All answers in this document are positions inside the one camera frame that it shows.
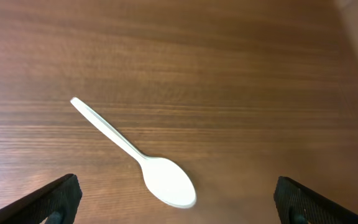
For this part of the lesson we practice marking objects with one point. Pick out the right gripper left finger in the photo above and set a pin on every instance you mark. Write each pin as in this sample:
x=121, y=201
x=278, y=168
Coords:
x=56, y=202

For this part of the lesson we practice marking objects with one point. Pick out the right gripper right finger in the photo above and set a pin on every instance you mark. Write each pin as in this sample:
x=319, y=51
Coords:
x=297, y=204

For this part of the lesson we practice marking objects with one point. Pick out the white plastic spoon thin handle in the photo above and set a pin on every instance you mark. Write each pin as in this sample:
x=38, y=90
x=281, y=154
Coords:
x=164, y=178

